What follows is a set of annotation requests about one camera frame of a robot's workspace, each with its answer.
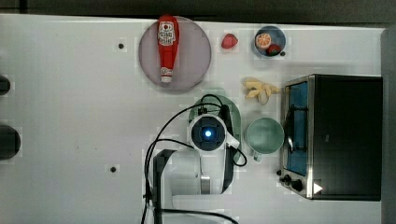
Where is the green mug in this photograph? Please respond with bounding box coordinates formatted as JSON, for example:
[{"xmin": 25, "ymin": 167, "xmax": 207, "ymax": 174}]
[{"xmin": 245, "ymin": 118, "xmax": 285, "ymax": 162}]

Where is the yellow peeled banana toy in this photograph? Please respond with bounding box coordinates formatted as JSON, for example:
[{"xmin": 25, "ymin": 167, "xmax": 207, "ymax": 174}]
[{"xmin": 243, "ymin": 77, "xmax": 280, "ymax": 105}]

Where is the grey round plate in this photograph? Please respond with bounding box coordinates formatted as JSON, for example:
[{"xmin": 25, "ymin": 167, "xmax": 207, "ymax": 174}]
[{"xmin": 138, "ymin": 16, "xmax": 211, "ymax": 91}]

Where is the orange slice toy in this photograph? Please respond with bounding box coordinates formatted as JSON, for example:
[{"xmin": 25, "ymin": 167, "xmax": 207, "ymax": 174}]
[{"xmin": 255, "ymin": 33, "xmax": 272, "ymax": 50}]

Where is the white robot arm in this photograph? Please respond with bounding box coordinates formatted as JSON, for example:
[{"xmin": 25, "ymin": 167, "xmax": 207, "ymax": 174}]
[{"xmin": 149, "ymin": 113, "xmax": 240, "ymax": 224}]

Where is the blue bowl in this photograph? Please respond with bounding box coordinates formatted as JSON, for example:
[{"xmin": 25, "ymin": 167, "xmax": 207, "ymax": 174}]
[{"xmin": 253, "ymin": 25, "xmax": 286, "ymax": 58}]

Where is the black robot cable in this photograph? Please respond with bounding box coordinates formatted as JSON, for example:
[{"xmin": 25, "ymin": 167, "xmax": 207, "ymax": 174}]
[{"xmin": 140, "ymin": 93, "xmax": 248, "ymax": 224}]

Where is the red ketchup bottle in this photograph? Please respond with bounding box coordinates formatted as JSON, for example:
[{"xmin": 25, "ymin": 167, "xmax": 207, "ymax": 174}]
[{"xmin": 157, "ymin": 15, "xmax": 179, "ymax": 83}]

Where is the small red strawberry toy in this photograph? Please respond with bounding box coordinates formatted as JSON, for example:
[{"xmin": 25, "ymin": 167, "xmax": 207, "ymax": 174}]
[{"xmin": 266, "ymin": 44, "xmax": 281, "ymax": 56}]

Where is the silver toaster oven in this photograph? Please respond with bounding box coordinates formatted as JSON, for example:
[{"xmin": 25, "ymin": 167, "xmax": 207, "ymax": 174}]
[{"xmin": 276, "ymin": 74, "xmax": 383, "ymax": 202}]

